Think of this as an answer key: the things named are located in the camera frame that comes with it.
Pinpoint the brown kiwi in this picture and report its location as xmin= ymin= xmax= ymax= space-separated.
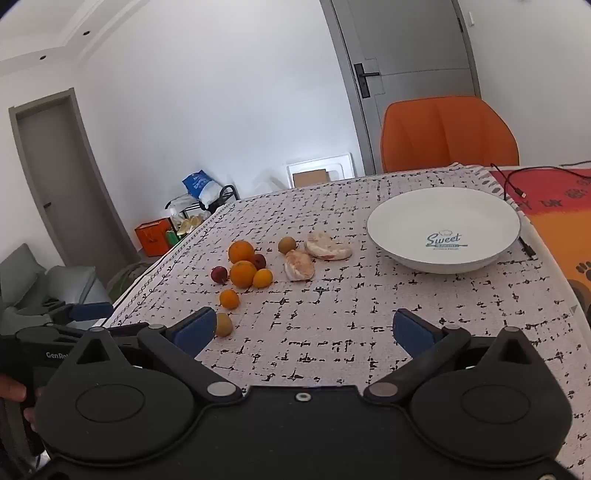
xmin=277 ymin=237 xmax=297 ymax=255
xmin=215 ymin=313 xmax=233 ymax=337

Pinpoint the small orange tangerine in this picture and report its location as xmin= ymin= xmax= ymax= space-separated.
xmin=219 ymin=289 xmax=240 ymax=310

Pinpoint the large orange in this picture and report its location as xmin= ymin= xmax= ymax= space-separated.
xmin=228 ymin=240 xmax=256 ymax=264
xmin=229 ymin=260 xmax=257 ymax=289

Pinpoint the small yellow orange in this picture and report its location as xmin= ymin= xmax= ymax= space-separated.
xmin=252 ymin=269 xmax=273 ymax=289

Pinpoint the large orange top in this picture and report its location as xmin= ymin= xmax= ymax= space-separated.
xmin=228 ymin=240 xmax=256 ymax=264

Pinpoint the peeled pomelo piece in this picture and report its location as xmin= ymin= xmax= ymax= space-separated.
xmin=283 ymin=250 xmax=315 ymax=282
xmin=304 ymin=232 xmax=353 ymax=261

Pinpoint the person left hand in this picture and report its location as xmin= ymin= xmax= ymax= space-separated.
xmin=0 ymin=374 xmax=37 ymax=432

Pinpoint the grey sofa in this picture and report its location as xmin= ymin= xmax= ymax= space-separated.
xmin=1 ymin=244 xmax=112 ymax=334

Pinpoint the grey door on left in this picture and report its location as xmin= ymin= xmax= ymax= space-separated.
xmin=9 ymin=88 xmax=139 ymax=284

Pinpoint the red plum left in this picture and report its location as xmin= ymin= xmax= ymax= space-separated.
xmin=211 ymin=266 xmax=228 ymax=285

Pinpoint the orange box on floor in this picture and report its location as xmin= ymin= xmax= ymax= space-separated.
xmin=134 ymin=218 xmax=172 ymax=257

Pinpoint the white plate with Sweet print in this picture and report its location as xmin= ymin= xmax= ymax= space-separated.
xmin=367 ymin=187 xmax=521 ymax=275

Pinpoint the red plum behind oranges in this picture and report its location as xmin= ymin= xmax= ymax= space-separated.
xmin=252 ymin=253 xmax=266 ymax=270

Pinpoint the white black patterned tablecloth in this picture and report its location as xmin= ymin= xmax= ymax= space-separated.
xmin=109 ymin=164 xmax=590 ymax=479

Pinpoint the black metal rack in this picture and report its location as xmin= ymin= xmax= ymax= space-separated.
xmin=179 ymin=185 xmax=240 ymax=220

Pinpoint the blue white bag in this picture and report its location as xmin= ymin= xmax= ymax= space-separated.
xmin=182 ymin=170 xmax=222 ymax=207

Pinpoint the orange red cat mat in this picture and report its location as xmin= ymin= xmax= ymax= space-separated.
xmin=491 ymin=165 xmax=590 ymax=315

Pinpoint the white foam packaging with cardboard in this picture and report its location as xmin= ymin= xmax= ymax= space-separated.
xmin=287 ymin=153 xmax=355 ymax=188

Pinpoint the orange chair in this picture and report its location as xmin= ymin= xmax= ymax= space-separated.
xmin=381 ymin=96 xmax=520 ymax=173

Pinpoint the black usb cable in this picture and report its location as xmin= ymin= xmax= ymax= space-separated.
xmin=489 ymin=159 xmax=591 ymax=259

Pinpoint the grey door with black handle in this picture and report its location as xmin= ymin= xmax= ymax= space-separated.
xmin=321 ymin=0 xmax=481 ymax=175

